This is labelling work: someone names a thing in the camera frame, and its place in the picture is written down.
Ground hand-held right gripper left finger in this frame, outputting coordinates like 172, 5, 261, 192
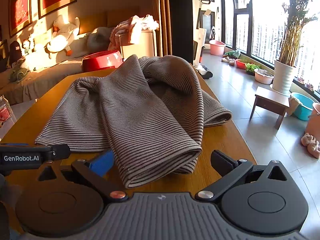
37, 149, 129, 203

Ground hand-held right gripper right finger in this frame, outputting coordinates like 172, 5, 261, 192
195, 149, 288, 202

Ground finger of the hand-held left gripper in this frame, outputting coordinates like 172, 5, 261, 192
0, 143, 71, 173

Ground brown striped garment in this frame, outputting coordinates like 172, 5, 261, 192
35, 54, 232, 189

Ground pile of pink clothes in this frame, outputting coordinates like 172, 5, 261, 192
109, 15, 160, 50

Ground clear plastic jar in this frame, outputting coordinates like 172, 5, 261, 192
0, 95, 17, 130

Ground bed with grey sheet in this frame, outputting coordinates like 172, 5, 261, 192
0, 31, 118, 105

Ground green plush toy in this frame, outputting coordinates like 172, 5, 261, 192
10, 65, 30, 82

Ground small brown wooden stool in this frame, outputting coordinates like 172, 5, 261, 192
249, 86, 290, 130

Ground pink plush slippers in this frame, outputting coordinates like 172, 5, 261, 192
301, 133, 320, 158

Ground pale pink planter basin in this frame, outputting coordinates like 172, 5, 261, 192
254, 68, 275, 85

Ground teal plastic basin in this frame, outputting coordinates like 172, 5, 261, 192
290, 92, 315, 121

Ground green leafy seedlings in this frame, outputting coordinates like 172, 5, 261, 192
246, 63, 261, 75

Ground black plush toy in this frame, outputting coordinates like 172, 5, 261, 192
9, 41, 22, 63

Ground red plastic basin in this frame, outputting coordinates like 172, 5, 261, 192
82, 50, 123, 72

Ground pink plastic bucket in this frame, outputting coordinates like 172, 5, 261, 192
305, 102, 320, 138

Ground potted plant in white pot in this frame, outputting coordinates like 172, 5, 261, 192
271, 0, 320, 95

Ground small white plush toy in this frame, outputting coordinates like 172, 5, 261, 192
22, 34, 35, 55

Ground pink plastic basin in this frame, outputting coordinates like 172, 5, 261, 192
209, 39, 226, 56

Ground white floor washer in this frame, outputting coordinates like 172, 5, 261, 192
194, 0, 213, 78

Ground white duck plush toy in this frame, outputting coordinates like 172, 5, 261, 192
46, 15, 80, 57

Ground grey pillow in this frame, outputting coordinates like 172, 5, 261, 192
87, 27, 113, 53

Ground white laundry hamper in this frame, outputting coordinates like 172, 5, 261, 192
120, 29, 157, 58

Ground narrow red framed picture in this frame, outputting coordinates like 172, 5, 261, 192
9, 0, 33, 38

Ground black window frame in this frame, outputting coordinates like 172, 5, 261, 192
221, 0, 320, 95

